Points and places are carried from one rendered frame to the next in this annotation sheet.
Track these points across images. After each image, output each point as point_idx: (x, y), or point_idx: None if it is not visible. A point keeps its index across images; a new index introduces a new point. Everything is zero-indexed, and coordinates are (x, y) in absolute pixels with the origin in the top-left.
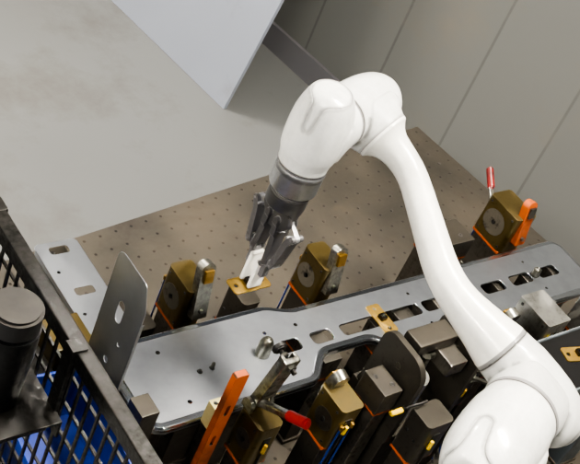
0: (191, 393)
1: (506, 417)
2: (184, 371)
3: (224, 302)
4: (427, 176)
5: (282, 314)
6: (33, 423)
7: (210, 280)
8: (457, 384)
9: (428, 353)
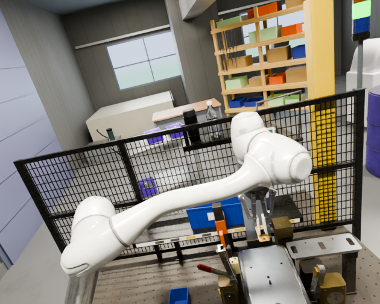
0: (255, 269)
1: (91, 200)
2: (268, 270)
3: None
4: (217, 184)
5: None
6: (184, 143)
7: (314, 274)
8: None
9: None
